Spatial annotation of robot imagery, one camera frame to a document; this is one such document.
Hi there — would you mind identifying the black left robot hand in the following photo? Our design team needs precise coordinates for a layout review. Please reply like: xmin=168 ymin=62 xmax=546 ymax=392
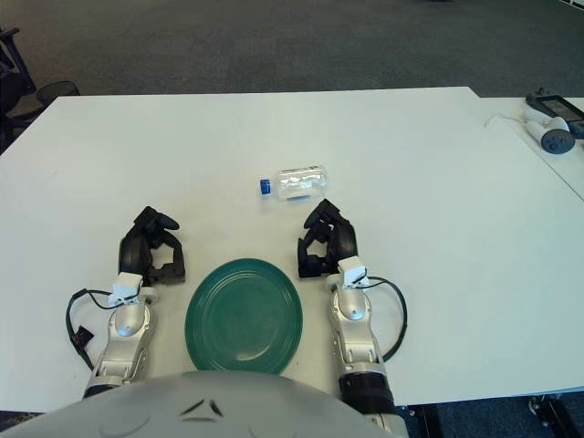
xmin=117 ymin=205 xmax=188 ymax=287

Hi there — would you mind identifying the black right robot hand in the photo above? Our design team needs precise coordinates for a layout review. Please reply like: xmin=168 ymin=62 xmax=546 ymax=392
xmin=297 ymin=198 xmax=360 ymax=278

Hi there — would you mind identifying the clear plastic bottle blue cap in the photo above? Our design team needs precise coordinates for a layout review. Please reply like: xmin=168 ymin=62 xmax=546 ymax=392
xmin=258 ymin=162 xmax=329 ymax=203

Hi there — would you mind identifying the green round plate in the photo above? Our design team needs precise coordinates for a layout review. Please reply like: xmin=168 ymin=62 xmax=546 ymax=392
xmin=184 ymin=257 xmax=304 ymax=376

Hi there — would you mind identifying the grey robot torso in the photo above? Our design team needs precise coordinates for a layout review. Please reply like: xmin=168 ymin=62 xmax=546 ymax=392
xmin=0 ymin=368 xmax=389 ymax=438

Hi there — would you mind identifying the black office chair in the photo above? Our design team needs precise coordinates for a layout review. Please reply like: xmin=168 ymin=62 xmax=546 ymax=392
xmin=0 ymin=26 xmax=47 ymax=156

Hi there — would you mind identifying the white grey VR controller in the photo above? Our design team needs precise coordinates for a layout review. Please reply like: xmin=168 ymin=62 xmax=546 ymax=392
xmin=522 ymin=107 xmax=577 ymax=155

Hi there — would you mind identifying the black table leg base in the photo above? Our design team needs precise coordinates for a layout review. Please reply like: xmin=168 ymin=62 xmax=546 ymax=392
xmin=527 ymin=395 xmax=584 ymax=421

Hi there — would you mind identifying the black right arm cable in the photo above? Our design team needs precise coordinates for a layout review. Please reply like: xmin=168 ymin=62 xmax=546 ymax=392
xmin=360 ymin=276 xmax=408 ymax=364

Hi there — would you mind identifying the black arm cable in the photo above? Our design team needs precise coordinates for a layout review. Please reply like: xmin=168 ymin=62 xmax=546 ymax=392
xmin=66 ymin=287 xmax=120 ymax=370
xmin=360 ymin=276 xmax=408 ymax=364

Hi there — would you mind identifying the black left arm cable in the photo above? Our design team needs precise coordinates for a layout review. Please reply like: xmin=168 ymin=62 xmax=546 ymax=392
xmin=66 ymin=287 xmax=120 ymax=370

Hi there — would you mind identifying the black wire mesh wastebasket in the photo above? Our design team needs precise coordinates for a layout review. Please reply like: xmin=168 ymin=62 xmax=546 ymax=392
xmin=35 ymin=80 xmax=81 ymax=109

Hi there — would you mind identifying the thin white cable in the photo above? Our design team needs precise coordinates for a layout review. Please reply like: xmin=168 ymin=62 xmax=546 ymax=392
xmin=484 ymin=112 xmax=526 ymax=130

